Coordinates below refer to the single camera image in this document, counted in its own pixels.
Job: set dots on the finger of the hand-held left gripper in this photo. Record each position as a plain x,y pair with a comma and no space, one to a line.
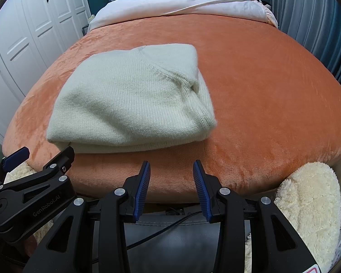
64,159
15,156

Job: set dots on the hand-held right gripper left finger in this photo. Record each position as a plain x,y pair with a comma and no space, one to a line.
142,193

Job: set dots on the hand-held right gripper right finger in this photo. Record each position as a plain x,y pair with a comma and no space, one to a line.
201,193

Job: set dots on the cream knit sweater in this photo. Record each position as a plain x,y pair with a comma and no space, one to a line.
125,99

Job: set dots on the orange plush blanket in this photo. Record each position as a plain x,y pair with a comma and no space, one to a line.
258,105

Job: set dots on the white wardrobe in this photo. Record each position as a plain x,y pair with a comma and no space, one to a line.
31,34

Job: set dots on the pale pink duvet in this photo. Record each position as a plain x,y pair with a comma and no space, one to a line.
187,1

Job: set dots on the grey curtain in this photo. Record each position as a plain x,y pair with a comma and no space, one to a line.
309,14

